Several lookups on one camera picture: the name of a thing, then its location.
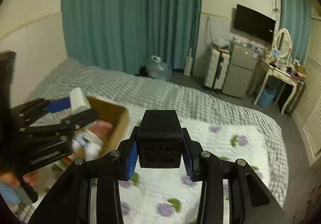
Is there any pink rose tin case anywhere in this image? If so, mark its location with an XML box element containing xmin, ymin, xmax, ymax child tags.
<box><xmin>90</xmin><ymin>120</ymin><xmax>114</xmax><ymax>141</ymax></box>

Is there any cardboard box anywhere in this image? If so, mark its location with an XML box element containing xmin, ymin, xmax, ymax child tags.
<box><xmin>61</xmin><ymin>95</ymin><xmax>129</xmax><ymax>165</ymax></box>

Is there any black cube charger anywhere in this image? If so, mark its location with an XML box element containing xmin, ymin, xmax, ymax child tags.
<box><xmin>135</xmin><ymin>110</ymin><xmax>183</xmax><ymax>169</ymax></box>

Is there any white square charger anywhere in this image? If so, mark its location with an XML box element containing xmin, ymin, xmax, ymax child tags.
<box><xmin>71</xmin><ymin>129</ymin><xmax>103</xmax><ymax>161</ymax></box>

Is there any person left hand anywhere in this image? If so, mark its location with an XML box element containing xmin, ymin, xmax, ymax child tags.
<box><xmin>0</xmin><ymin>171</ymin><xmax>39</xmax><ymax>187</ymax></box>

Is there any grey checked bed sheet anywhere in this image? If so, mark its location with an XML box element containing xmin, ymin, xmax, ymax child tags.
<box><xmin>27</xmin><ymin>59</ymin><xmax>289</xmax><ymax>223</ymax></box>

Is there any white floral quilt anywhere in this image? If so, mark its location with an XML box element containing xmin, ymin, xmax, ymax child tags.
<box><xmin>37</xmin><ymin>105</ymin><xmax>272</xmax><ymax>224</ymax></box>

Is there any clear water jug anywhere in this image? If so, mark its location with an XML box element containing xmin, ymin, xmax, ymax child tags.
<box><xmin>146</xmin><ymin>55</ymin><xmax>172</xmax><ymax>81</ymax></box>

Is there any white louvred wardrobe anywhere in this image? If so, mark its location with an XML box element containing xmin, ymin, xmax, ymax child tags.
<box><xmin>292</xmin><ymin>17</ymin><xmax>320</xmax><ymax>167</ymax></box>

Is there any blue waste basket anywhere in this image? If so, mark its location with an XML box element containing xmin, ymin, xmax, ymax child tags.
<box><xmin>257</xmin><ymin>86</ymin><xmax>276</xmax><ymax>107</ymax></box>

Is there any white mop pole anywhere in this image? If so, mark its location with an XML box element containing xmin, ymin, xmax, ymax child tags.
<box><xmin>183</xmin><ymin>28</ymin><xmax>195</xmax><ymax>77</ymax></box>

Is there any white dressing table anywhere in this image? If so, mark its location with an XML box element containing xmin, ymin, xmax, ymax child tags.
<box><xmin>249</xmin><ymin>58</ymin><xmax>301</xmax><ymax>115</ymax></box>

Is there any grey small refrigerator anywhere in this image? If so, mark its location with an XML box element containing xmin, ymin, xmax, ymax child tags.
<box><xmin>222</xmin><ymin>43</ymin><xmax>260</xmax><ymax>98</ymax></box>

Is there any white suitcase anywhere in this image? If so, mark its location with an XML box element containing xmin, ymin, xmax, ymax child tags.
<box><xmin>204</xmin><ymin>48</ymin><xmax>231</xmax><ymax>91</ymax></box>

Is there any oval vanity mirror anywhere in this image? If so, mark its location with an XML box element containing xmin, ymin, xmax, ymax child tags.
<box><xmin>271</xmin><ymin>28</ymin><xmax>293</xmax><ymax>60</ymax></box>

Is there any teal window curtain right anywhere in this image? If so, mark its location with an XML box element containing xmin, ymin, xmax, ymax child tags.
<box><xmin>280</xmin><ymin>0</ymin><xmax>311</xmax><ymax>65</ymax></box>

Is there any black wall television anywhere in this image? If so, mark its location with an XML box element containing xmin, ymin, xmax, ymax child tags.
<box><xmin>233</xmin><ymin>4</ymin><xmax>276</xmax><ymax>44</ymax></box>

